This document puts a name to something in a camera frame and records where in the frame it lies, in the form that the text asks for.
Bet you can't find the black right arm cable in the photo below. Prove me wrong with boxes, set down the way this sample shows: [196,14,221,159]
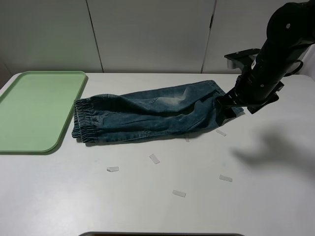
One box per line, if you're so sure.
[285,59,304,77]

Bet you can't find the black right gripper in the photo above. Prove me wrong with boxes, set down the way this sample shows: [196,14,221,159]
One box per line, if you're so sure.
[216,75,284,127]

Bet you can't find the children's blue denim shorts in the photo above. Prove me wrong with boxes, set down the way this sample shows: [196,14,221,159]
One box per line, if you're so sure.
[71,80,246,146]

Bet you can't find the light green plastic tray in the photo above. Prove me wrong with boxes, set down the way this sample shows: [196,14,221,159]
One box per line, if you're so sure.
[0,71,87,153]

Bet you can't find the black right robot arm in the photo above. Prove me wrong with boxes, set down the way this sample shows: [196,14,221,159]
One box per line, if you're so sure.
[216,0,315,126]

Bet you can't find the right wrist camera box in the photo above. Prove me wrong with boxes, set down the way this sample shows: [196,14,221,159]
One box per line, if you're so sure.
[224,48,260,70]

